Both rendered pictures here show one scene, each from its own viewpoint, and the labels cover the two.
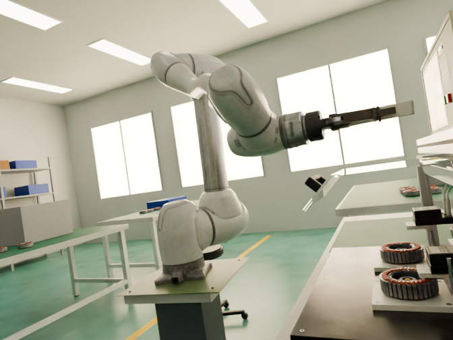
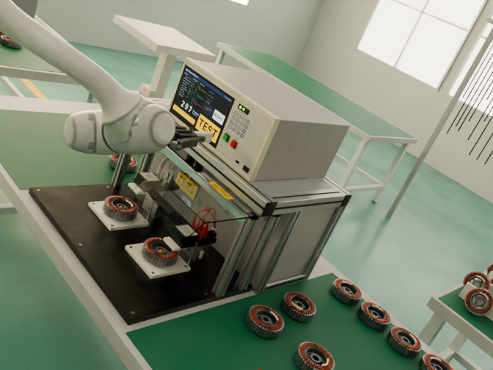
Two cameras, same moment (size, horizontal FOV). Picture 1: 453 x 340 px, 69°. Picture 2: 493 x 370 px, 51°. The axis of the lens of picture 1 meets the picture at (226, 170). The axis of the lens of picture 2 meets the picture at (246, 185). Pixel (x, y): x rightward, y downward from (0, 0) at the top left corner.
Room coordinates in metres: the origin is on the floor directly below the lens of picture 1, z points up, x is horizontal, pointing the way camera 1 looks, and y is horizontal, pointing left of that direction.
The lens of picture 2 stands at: (0.28, 0.94, 1.68)
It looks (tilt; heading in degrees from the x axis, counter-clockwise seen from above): 23 degrees down; 282
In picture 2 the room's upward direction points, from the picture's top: 23 degrees clockwise
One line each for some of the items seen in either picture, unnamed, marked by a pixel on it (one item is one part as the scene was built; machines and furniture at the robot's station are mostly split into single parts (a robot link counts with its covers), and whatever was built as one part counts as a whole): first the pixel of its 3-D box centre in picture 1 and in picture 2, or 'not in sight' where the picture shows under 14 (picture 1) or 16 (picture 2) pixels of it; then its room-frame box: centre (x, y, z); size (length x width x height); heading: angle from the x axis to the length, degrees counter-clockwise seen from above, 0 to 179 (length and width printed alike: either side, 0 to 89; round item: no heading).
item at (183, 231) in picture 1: (180, 229); not in sight; (1.24, 0.20, 0.92); 0.18 x 0.16 x 0.22; 128
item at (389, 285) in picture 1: (408, 282); (160, 252); (0.72, -0.36, 0.80); 0.11 x 0.11 x 0.04
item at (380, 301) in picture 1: (410, 293); (158, 258); (0.72, -0.36, 0.78); 0.15 x 0.15 x 0.01; 65
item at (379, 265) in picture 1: (402, 260); (119, 213); (0.94, -0.46, 0.78); 0.15 x 0.15 x 0.01; 65
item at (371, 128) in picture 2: not in sight; (298, 121); (1.18, -4.27, 0.37); 2.10 x 0.90 x 0.75; 155
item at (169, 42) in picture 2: not in sight; (152, 80); (1.41, -1.32, 0.98); 0.37 x 0.35 x 0.46; 155
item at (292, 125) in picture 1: (296, 129); not in sight; (0.84, -0.19, 1.18); 0.09 x 0.06 x 0.09; 155
